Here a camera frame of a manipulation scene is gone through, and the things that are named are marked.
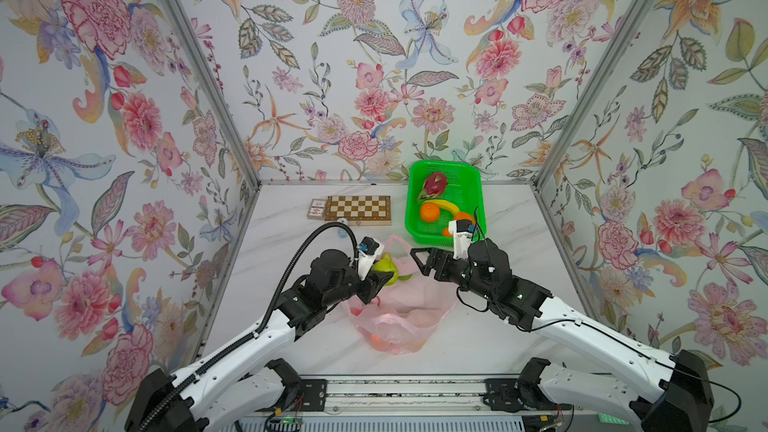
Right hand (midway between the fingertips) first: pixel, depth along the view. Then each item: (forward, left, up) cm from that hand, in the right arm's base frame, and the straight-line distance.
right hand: (418, 252), depth 73 cm
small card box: (+31, +35, -21) cm, 51 cm away
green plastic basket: (+44, -21, -22) cm, 53 cm away
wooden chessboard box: (+31, +19, -21) cm, 42 cm away
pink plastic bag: (-11, +3, -13) cm, 17 cm away
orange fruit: (+29, -6, -19) cm, 36 cm away
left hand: (-4, +7, -3) cm, 9 cm away
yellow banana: (+34, -12, -21) cm, 42 cm away
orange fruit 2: (+26, -18, -17) cm, 35 cm away
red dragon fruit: (+40, -8, -15) cm, 43 cm away
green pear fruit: (-3, +8, -2) cm, 8 cm away
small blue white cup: (+22, +24, -16) cm, 37 cm away
